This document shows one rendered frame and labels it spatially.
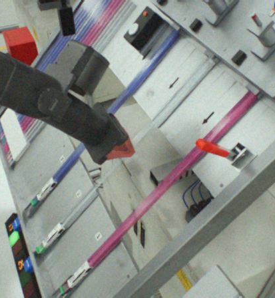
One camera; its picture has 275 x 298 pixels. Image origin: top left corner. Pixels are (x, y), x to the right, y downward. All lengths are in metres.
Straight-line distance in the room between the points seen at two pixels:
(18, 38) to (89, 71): 0.90
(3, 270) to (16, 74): 1.30
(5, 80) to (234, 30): 0.33
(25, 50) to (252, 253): 1.01
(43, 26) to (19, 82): 1.44
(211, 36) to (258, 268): 0.56
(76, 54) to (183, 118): 0.22
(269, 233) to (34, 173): 0.61
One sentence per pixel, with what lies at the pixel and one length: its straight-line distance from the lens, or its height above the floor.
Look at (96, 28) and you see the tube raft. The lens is 0.88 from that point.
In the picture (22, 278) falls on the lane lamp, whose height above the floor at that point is 0.65.
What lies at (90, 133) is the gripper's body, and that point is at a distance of 0.54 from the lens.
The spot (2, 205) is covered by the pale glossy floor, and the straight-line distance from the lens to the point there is 1.84.
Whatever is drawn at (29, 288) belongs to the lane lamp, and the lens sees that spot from 0.83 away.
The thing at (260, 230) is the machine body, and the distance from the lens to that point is 0.97.
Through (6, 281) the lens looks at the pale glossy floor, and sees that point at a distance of 1.62.
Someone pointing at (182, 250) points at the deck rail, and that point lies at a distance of 0.55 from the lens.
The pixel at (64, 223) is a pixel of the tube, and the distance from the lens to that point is 0.73.
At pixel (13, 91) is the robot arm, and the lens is 0.42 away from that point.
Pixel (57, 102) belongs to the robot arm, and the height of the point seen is 1.12.
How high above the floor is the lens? 1.40
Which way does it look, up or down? 45 degrees down
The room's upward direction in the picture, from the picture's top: straight up
